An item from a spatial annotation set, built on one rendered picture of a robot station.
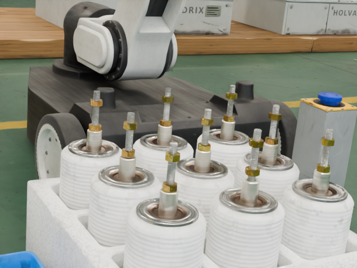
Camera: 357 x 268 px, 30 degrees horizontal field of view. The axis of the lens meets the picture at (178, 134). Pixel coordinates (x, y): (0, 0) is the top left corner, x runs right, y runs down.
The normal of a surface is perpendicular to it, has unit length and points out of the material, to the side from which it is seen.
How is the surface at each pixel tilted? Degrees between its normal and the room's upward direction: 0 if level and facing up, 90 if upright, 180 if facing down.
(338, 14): 90
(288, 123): 49
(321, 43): 90
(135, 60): 106
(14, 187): 0
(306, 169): 90
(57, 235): 90
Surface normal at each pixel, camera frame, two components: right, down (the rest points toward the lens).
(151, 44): 0.46, 0.56
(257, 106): 0.42, -0.46
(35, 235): -0.87, 0.07
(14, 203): 0.09, -0.95
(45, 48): 0.51, 0.30
